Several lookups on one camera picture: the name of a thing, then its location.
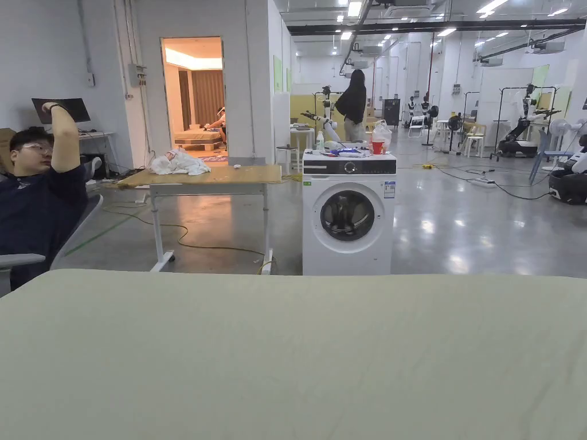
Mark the white washing machine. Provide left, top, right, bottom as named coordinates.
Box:
left=302, top=120, right=398, bottom=276

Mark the wooden table with white cloths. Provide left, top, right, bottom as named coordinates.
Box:
left=101, top=149, right=283, bottom=274

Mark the white robot with black arms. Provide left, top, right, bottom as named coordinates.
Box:
left=300, top=85, right=341, bottom=144

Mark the low wooden bed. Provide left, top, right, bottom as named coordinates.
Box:
left=174, top=127, right=226, bottom=152

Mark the bed with pale green sheet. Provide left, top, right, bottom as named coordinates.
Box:
left=0, top=269, right=587, bottom=440

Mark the black standing fan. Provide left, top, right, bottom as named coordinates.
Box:
left=443, top=112, right=463, bottom=157

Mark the desk with black monitor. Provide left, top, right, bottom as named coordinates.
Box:
left=31, top=97, right=118, bottom=179

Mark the grey office chair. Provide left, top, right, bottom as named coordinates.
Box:
left=0, top=194, right=104, bottom=298

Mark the black and white humanoid robot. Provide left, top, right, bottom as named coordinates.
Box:
left=497, top=83, right=562, bottom=159

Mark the white standing fan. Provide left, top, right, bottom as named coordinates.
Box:
left=541, top=118, right=587, bottom=172

